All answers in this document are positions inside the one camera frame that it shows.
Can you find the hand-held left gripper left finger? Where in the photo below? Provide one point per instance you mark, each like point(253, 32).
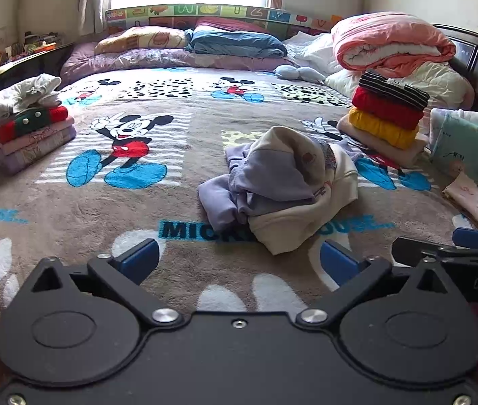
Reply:
point(139, 260)

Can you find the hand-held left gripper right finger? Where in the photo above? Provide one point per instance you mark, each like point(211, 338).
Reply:
point(340, 263)

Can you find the lilac and cream sweatshirt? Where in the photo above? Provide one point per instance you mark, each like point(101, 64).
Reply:
point(272, 177)

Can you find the pink floral cloth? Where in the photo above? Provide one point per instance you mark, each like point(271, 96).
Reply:
point(475, 202)

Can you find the cartoon mouse printed blanket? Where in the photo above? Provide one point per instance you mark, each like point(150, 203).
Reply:
point(137, 211)

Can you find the teal printed garment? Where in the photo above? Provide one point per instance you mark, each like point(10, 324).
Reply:
point(462, 147)

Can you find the white folded cloth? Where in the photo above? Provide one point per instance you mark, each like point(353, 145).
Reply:
point(458, 117)

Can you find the yellow folded sweater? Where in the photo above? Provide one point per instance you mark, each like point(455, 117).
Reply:
point(382, 128)

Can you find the pink folded garment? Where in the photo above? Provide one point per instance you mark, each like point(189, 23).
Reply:
point(49, 137)

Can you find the black striped folded garment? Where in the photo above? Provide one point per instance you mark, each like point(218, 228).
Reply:
point(395, 90)

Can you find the cream duvet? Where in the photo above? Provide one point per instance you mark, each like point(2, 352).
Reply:
point(445, 82)

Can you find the red and green folded sweater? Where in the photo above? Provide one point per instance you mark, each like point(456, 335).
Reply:
point(32, 122)

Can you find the pale blue plush toy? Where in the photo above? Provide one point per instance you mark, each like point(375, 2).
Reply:
point(289, 71)

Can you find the purple quilt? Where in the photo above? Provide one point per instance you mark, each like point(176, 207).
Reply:
point(137, 59)

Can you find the white bedding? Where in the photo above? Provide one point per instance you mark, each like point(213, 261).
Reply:
point(314, 52)

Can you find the pink rolled quilt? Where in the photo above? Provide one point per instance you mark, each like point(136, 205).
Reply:
point(382, 33)

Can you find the yellow printed pillow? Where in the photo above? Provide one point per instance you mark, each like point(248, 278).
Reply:
point(146, 38)

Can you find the dark desk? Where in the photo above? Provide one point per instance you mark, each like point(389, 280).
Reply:
point(23, 65)

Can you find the blue folded quilt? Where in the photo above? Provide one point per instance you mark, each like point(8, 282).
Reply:
point(230, 42)

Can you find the cluttered side table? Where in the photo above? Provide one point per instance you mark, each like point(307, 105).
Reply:
point(19, 46)

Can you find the maroon pillow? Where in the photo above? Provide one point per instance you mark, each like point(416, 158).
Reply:
point(230, 23)

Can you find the colourful alphabet foam mat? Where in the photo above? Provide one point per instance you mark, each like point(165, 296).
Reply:
point(222, 9)

